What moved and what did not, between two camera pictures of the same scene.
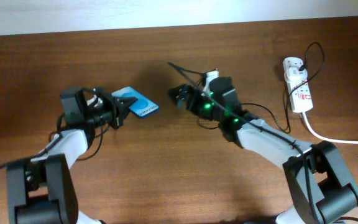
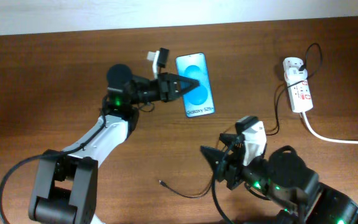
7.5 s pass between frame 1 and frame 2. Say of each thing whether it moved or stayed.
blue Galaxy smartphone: moved
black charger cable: moved
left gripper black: moved
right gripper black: moved
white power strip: stayed
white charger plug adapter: stayed
